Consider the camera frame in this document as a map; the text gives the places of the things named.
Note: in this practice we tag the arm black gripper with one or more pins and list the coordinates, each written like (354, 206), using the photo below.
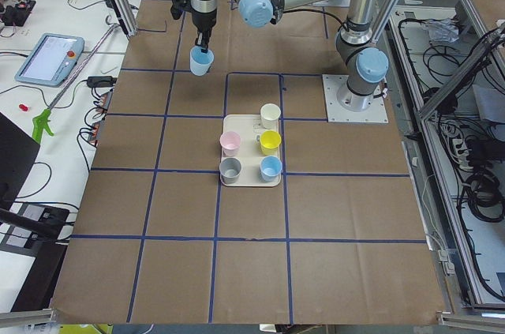
(203, 20)

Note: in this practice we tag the light blue cup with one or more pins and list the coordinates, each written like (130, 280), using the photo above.
(201, 60)

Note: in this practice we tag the white cup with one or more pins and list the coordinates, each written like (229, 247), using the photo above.
(269, 115)

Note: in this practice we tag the pink cup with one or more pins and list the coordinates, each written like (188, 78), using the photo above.
(230, 142)

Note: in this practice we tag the yellow cup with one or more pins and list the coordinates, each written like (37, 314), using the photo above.
(270, 142)

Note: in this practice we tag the grey cup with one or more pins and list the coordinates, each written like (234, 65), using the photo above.
(230, 170)

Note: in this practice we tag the blue cup on tray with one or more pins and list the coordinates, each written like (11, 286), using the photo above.
(270, 168)

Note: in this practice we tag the beige tray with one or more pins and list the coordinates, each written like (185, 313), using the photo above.
(249, 127)

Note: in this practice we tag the teach pendant tablet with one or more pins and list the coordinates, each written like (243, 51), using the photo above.
(51, 60)

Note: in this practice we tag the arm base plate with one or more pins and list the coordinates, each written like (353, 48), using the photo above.
(374, 107)

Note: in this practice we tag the green handled reacher grabber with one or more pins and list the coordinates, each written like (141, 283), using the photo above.
(41, 121)

